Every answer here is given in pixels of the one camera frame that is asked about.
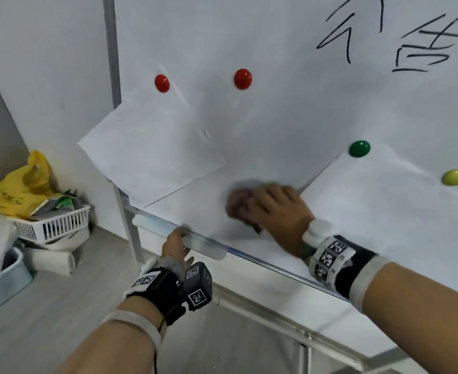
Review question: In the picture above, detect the person's left hand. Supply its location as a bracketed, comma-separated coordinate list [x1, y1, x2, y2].
[137, 228, 195, 275]

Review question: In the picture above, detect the person's right hand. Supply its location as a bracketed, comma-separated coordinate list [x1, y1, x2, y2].
[248, 184, 316, 257]

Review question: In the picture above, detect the white whiteboard pen tray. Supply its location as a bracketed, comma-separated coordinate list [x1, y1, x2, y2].
[132, 214, 228, 262]

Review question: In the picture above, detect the maroon wiping cloth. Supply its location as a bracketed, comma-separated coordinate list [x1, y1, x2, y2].
[225, 182, 263, 235]

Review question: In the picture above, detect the person's left forearm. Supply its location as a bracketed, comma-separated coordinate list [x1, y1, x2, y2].
[56, 295, 164, 374]

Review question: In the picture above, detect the person's right forearm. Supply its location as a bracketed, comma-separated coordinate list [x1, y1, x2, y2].
[361, 262, 458, 374]

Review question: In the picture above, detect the grey metal whiteboard stand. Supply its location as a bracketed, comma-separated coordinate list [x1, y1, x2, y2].
[102, 0, 412, 374]

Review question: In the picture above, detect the white magnetic whiteboard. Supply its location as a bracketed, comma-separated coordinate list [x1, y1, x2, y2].
[102, 0, 458, 305]

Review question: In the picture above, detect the green round magnet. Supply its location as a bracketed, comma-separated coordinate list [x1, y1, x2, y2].
[348, 140, 371, 158]

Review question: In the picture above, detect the white paper sheet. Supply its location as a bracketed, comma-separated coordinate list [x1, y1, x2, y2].
[78, 65, 227, 209]
[299, 144, 458, 301]

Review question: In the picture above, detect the green packet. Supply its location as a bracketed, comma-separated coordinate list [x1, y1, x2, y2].
[55, 194, 78, 211]

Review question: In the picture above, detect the white plastic basket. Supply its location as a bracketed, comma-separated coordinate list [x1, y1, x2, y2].
[12, 204, 92, 245]

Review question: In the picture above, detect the light blue plastic bin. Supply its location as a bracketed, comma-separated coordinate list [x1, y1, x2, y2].
[0, 247, 34, 320]

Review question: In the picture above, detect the yellow plastic bag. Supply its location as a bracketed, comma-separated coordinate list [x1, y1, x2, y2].
[0, 150, 61, 221]

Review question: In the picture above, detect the black wrist camera with markers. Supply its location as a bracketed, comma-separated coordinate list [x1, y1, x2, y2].
[124, 262, 214, 328]

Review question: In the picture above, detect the white wrist strap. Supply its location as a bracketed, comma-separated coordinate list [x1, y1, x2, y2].
[101, 309, 163, 349]
[348, 255, 392, 314]

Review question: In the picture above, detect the white wrist camera with markers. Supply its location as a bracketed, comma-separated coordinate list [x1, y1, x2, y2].
[301, 219, 378, 301]

